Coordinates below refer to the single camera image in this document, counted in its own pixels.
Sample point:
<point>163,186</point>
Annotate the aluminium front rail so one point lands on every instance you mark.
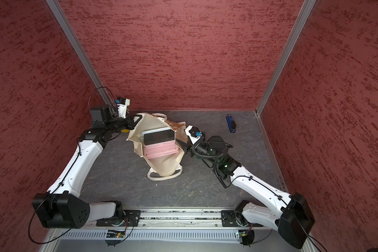
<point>189,217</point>

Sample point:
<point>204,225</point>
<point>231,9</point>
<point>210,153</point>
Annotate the pink pencil case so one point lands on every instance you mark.
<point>160,149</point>

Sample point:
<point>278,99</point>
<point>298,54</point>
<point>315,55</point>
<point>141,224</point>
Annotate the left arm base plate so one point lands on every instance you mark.
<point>130,218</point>

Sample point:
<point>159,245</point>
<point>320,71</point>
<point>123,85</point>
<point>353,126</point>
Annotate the dark grey pencil case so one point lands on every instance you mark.
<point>158,136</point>

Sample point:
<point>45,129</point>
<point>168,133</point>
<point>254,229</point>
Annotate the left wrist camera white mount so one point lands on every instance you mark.
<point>122,105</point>

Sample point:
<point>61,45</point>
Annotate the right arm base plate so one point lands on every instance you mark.
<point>231,218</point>

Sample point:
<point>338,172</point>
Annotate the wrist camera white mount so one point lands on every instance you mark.
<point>122,105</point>
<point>194,134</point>

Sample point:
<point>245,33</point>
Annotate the blue stapler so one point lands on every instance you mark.
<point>231,123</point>

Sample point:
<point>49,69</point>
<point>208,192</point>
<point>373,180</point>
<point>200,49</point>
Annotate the cream floral canvas tote bag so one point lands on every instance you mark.
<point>165,167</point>

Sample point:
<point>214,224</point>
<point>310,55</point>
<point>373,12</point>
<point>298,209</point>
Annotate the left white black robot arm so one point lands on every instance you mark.
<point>61,206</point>

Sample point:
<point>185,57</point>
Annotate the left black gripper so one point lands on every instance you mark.
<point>131,123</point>

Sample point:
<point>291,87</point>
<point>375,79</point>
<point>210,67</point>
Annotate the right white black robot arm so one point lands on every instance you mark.
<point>289,215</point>

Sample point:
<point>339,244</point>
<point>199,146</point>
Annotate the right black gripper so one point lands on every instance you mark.
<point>186,147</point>

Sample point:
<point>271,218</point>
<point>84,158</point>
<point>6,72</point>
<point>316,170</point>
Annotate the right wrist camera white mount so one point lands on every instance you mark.
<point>194,134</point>

